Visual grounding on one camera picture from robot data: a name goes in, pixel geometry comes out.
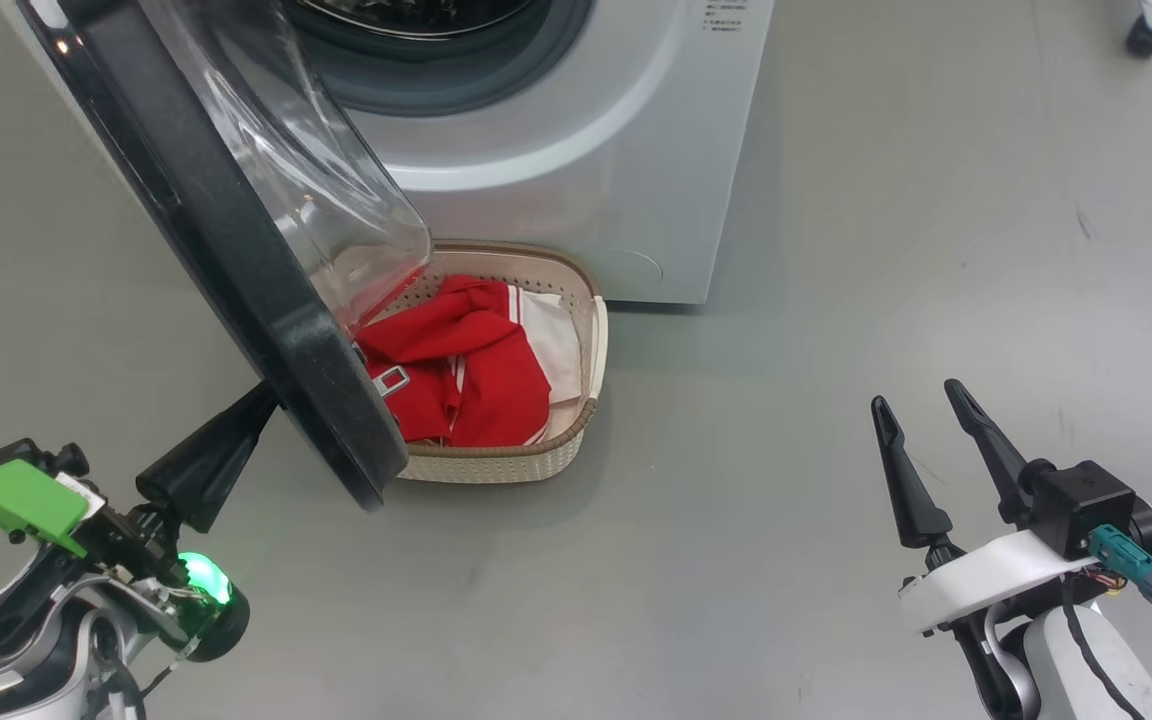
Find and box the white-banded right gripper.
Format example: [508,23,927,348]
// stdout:
[871,378,1097,716]

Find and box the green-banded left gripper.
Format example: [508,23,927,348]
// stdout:
[0,380,282,663]

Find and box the black round glass washer door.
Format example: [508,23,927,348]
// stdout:
[16,0,434,511]

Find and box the red and white garment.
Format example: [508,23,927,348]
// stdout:
[356,276,584,448]

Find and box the cream perforated laundry basket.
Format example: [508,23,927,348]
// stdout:
[351,240,609,485]

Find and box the white front-load washing machine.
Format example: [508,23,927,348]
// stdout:
[0,0,777,306]

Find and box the teal right camera cable connector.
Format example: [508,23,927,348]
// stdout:
[1086,525,1152,633]

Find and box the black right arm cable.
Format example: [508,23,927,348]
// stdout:
[1061,575,1152,720]

